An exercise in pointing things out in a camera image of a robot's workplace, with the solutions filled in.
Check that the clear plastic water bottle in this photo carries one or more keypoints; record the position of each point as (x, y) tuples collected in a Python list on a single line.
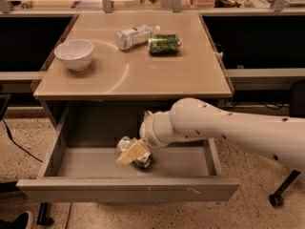
[(129, 38)]

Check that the black stand foot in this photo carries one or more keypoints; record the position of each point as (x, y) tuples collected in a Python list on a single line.
[(43, 217)]

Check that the green chip bag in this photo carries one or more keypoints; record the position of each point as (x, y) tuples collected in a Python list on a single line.
[(164, 44)]

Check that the black office chair base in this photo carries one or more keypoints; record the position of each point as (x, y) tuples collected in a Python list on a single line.
[(296, 109)]

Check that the grey open top drawer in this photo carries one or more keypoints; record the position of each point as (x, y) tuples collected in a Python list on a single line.
[(80, 165)]

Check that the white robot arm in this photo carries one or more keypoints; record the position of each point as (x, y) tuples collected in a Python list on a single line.
[(276, 137)]

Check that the crushed 7up can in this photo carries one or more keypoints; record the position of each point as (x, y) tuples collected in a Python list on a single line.
[(133, 150)]

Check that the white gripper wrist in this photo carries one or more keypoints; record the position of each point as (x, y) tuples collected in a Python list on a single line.
[(148, 132)]

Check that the white ceramic bowl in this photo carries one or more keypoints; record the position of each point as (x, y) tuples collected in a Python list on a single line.
[(75, 54)]

